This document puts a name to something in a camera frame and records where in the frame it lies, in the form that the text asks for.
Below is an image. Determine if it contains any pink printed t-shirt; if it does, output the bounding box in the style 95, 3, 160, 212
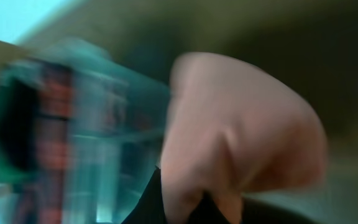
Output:
160, 52, 328, 223

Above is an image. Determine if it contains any clear plastic storage bin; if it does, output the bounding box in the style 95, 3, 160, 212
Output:
0, 39, 170, 224

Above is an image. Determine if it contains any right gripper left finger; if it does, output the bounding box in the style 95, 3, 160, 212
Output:
122, 167, 167, 224

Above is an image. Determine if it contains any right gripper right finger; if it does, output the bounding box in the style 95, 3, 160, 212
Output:
188, 191, 319, 224

